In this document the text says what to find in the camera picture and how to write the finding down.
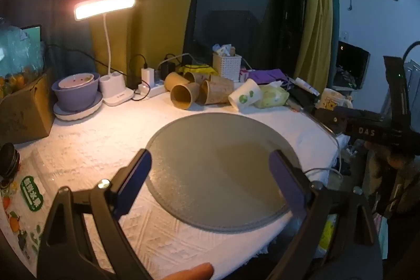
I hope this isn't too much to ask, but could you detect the white charger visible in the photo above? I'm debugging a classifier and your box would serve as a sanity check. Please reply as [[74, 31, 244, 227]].
[[141, 67, 155, 85]]

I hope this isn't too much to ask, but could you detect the black monitor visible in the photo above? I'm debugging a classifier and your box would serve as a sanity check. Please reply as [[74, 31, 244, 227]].
[[334, 40, 371, 88]]

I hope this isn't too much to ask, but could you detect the white cup with green print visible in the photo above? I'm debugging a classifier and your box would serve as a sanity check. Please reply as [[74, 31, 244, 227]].
[[228, 78, 261, 112]]

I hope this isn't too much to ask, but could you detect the purple cloth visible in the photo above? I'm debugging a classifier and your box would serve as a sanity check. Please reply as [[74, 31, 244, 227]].
[[248, 68, 290, 85]]

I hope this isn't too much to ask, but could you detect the clear bag of oranges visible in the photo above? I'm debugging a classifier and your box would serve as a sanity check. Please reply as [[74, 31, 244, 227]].
[[0, 18, 46, 98]]

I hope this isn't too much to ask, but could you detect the white tube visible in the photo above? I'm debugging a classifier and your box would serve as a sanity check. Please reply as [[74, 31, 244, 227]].
[[293, 77, 320, 96]]

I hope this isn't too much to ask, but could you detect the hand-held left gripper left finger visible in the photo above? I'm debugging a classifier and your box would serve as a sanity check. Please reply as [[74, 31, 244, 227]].
[[37, 149, 155, 280]]

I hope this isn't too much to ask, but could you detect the white desk lamp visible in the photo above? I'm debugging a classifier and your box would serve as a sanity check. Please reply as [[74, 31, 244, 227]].
[[74, 0, 137, 107]]

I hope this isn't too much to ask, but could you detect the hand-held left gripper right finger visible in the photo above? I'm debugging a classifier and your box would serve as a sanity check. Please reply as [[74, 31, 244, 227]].
[[268, 149, 384, 280]]

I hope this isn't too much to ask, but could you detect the white inner bowl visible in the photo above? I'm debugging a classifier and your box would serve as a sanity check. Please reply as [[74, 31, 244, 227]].
[[59, 73, 96, 89]]

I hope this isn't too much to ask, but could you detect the black flat case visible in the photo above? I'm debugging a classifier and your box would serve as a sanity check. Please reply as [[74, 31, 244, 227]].
[[288, 86, 317, 110]]

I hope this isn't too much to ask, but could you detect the white cable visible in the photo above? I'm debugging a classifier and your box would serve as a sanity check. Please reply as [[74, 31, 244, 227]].
[[303, 134, 344, 190]]

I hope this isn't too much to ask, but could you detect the yellow packet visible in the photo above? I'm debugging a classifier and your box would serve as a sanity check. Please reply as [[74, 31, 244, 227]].
[[179, 64, 219, 75]]

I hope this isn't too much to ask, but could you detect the green wet wipes packet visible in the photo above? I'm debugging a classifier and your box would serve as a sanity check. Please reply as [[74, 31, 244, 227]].
[[254, 84, 290, 109]]

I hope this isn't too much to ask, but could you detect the fruit printed plastic bag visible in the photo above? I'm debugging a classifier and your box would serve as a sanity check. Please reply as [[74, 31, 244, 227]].
[[0, 149, 68, 267]]

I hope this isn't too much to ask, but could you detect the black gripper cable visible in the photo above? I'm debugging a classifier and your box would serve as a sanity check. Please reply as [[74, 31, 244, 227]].
[[402, 41, 420, 65]]

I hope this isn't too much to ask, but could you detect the white power strip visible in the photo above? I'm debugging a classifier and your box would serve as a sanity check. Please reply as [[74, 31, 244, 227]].
[[133, 81, 169, 100]]

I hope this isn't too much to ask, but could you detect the white mug with yellow print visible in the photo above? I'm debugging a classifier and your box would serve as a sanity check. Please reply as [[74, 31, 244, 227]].
[[319, 88, 353, 110]]

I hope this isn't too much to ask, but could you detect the brown paper cup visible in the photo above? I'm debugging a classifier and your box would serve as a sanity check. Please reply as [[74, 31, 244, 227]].
[[210, 74, 235, 88], [196, 80, 234, 105], [170, 82, 201, 110], [164, 72, 191, 92], [184, 71, 211, 85]]

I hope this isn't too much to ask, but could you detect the white woven basket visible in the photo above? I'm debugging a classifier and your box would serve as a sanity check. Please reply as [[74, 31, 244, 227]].
[[213, 53, 243, 79]]

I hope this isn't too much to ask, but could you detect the black round object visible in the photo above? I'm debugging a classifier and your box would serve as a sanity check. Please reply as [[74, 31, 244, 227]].
[[0, 143, 20, 180]]

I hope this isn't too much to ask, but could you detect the black charger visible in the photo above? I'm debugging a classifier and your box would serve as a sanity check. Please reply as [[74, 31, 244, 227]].
[[160, 62, 178, 80]]

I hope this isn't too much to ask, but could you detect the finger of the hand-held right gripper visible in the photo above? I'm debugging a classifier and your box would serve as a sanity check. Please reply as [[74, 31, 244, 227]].
[[313, 107, 353, 137]]

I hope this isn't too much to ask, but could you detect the cardboard box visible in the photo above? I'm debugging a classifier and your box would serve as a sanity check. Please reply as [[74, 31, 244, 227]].
[[0, 68, 56, 146]]

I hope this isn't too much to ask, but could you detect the round grey mat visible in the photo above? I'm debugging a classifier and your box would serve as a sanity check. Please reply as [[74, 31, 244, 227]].
[[145, 113, 301, 233]]

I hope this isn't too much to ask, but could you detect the person's right hand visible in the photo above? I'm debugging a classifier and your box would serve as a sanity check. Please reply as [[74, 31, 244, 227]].
[[364, 140, 416, 171]]

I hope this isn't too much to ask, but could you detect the tissue packet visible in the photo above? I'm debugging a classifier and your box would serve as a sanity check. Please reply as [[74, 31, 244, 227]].
[[213, 44, 236, 57]]

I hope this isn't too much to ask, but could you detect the purple bowl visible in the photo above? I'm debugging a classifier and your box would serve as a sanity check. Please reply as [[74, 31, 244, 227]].
[[51, 73, 101, 112]]

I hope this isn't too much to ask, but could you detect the white round plate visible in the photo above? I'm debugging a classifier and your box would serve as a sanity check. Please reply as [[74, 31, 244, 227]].
[[53, 92, 104, 121]]

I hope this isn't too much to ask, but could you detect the yellow bag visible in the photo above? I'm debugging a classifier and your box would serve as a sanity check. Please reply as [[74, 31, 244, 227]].
[[320, 214, 339, 251]]

